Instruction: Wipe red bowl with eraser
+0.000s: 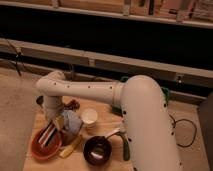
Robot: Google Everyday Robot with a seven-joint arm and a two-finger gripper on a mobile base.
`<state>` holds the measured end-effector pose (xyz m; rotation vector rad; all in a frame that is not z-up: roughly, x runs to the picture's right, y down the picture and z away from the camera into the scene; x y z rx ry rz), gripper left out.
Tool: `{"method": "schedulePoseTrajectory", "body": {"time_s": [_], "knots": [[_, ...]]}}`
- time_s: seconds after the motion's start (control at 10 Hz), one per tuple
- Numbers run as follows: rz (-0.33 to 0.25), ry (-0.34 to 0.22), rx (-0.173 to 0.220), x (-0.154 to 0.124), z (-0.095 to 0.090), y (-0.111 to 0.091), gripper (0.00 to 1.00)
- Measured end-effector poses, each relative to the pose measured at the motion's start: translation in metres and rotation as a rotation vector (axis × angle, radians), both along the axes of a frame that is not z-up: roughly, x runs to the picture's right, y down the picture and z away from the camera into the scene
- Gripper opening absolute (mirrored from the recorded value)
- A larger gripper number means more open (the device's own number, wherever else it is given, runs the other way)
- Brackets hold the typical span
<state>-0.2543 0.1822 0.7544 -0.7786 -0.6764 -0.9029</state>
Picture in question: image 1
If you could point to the wooden board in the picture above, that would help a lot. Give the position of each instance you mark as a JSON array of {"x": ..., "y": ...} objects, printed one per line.
[{"x": 107, "y": 121}]

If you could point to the small metal cup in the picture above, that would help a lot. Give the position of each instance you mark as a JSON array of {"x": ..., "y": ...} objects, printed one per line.
[{"x": 39, "y": 100}]

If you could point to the yellow banana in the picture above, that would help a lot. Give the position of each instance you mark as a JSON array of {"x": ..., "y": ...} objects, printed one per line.
[{"x": 67, "y": 150}]

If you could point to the white paper cup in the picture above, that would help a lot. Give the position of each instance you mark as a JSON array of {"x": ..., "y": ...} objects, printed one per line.
[{"x": 89, "y": 117}]

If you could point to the red bowl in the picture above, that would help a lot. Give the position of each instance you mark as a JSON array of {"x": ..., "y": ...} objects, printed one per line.
[{"x": 47, "y": 151}]

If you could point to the blue cloth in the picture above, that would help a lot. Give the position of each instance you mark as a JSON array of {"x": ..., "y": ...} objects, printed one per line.
[{"x": 72, "y": 121}]

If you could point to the green plastic tray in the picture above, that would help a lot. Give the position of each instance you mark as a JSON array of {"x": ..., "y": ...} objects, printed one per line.
[{"x": 123, "y": 79}]

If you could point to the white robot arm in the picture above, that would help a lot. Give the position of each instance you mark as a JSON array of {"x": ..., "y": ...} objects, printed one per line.
[{"x": 148, "y": 126}]

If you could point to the striped whiteboard eraser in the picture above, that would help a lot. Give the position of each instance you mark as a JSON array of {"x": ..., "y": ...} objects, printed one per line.
[{"x": 47, "y": 133}]

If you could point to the dish brush green handle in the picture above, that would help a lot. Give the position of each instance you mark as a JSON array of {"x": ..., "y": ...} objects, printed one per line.
[{"x": 120, "y": 131}]

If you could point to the dark brown bowl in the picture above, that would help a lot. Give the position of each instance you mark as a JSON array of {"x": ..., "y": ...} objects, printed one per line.
[{"x": 97, "y": 150}]

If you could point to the small dark brown object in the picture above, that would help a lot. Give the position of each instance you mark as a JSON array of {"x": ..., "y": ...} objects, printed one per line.
[{"x": 73, "y": 105}]

